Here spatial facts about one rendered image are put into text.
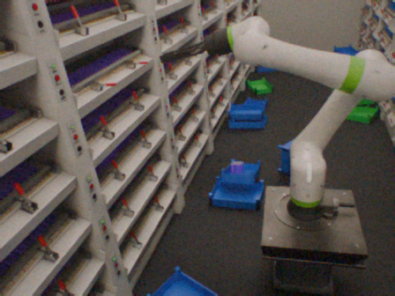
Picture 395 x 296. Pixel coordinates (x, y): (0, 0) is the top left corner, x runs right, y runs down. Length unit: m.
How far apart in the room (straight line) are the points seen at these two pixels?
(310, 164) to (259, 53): 0.46
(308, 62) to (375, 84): 0.21
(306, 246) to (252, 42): 0.74
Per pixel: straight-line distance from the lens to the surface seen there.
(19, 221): 1.03
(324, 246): 1.35
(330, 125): 1.41
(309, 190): 1.35
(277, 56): 1.13
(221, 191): 2.18
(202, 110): 2.43
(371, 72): 1.18
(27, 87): 1.09
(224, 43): 1.27
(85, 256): 1.38
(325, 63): 1.15
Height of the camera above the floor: 1.30
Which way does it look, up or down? 29 degrees down
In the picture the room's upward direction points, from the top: 7 degrees counter-clockwise
